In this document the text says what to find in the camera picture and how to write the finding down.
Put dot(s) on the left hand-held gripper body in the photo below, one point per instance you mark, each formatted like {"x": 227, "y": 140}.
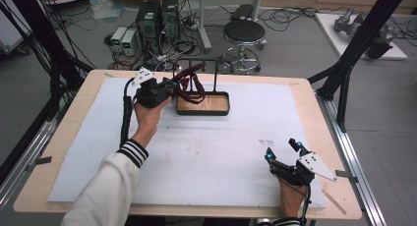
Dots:
{"x": 152, "y": 93}

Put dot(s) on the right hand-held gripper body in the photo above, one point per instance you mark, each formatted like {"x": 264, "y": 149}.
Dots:
{"x": 314, "y": 165}

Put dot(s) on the plain burgundy bow tie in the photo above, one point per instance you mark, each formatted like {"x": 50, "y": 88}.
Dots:
{"x": 198, "y": 88}

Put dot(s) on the black rack with wooden base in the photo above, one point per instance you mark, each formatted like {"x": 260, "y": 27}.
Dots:
{"x": 203, "y": 106}

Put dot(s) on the person's left hand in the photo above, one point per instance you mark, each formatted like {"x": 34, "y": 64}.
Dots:
{"x": 149, "y": 121}

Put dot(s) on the person's right hand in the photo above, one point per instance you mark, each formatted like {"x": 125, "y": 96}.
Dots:
{"x": 291, "y": 196}

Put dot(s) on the thin wooden stick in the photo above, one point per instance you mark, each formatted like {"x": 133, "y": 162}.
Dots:
{"x": 333, "y": 202}

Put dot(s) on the white power supply unit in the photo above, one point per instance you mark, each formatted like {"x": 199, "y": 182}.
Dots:
{"x": 129, "y": 42}
{"x": 118, "y": 37}

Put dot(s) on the white foam mat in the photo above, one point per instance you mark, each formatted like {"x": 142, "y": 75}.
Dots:
{"x": 213, "y": 154}

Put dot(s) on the white desk leg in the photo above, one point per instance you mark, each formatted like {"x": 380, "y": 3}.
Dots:
{"x": 257, "y": 5}
{"x": 205, "y": 32}

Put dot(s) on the black computer tower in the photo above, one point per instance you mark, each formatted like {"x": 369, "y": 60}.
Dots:
{"x": 148, "y": 19}
{"x": 170, "y": 16}

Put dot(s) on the black round stool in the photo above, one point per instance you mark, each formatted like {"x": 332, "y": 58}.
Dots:
{"x": 244, "y": 31}

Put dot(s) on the clear plastic bag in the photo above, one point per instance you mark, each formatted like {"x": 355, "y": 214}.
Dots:
{"x": 105, "y": 8}

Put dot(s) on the black flat box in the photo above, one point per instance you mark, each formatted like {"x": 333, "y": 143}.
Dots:
{"x": 242, "y": 12}

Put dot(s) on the white floor board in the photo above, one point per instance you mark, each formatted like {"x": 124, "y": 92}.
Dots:
{"x": 331, "y": 32}

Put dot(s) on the white cabinet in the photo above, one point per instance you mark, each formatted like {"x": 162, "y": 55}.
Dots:
{"x": 10, "y": 32}

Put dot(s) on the grey metal bracket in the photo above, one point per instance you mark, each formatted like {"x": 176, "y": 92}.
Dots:
{"x": 345, "y": 176}
{"x": 41, "y": 161}

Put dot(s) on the aluminium rail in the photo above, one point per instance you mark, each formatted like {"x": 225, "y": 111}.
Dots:
{"x": 23, "y": 160}
{"x": 347, "y": 147}

